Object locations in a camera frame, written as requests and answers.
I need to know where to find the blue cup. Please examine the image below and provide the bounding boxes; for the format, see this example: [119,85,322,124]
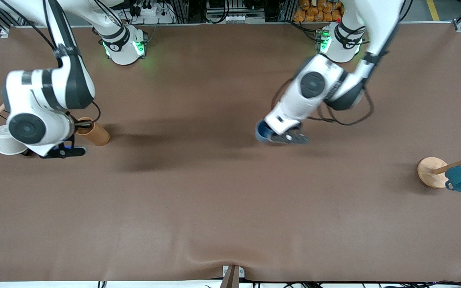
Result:
[255,120,275,143]

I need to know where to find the white cup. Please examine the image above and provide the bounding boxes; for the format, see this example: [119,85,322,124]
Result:
[0,124,29,156]

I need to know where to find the bamboo cylinder holder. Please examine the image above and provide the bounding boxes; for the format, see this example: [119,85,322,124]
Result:
[74,117,110,146]

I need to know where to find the brown table mat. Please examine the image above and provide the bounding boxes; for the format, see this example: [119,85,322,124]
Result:
[0,22,461,282]

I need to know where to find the orange bread bag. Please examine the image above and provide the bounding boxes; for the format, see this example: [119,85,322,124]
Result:
[293,0,345,23]

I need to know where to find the long white socket strip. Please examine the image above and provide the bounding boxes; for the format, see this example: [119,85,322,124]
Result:
[206,13,266,24]

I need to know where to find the white power strip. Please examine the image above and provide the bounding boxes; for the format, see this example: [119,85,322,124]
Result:
[132,2,175,24]

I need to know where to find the wooden mug tree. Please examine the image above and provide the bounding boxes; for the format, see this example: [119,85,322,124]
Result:
[417,143,461,189]

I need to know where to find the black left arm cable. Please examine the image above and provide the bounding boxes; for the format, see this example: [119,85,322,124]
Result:
[273,78,375,127]

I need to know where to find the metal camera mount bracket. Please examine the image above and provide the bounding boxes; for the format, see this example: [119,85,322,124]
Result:
[219,264,246,288]

